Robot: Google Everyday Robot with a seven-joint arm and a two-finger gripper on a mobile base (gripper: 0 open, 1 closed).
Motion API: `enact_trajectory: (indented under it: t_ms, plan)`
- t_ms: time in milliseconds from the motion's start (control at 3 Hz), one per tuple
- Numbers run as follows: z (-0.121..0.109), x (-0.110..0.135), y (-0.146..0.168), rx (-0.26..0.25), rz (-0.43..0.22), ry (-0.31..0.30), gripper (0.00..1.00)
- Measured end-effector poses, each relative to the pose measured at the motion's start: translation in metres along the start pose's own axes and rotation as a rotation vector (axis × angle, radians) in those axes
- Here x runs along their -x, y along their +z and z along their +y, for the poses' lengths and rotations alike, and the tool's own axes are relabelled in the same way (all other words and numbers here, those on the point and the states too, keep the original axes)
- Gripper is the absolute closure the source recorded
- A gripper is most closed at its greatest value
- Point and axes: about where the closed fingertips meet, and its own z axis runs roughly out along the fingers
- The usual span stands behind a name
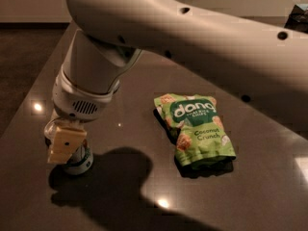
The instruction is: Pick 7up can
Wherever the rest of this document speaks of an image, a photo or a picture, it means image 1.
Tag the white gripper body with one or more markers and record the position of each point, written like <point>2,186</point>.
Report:
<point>75,103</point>

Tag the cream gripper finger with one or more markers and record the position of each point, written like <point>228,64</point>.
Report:
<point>57,120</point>
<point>64,144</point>

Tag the green Dang snack bag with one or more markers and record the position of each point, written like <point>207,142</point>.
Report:
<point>194,123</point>

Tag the green white 7up can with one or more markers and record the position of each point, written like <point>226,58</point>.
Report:
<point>82,159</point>

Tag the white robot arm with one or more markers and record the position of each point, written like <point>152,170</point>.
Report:
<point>243,57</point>

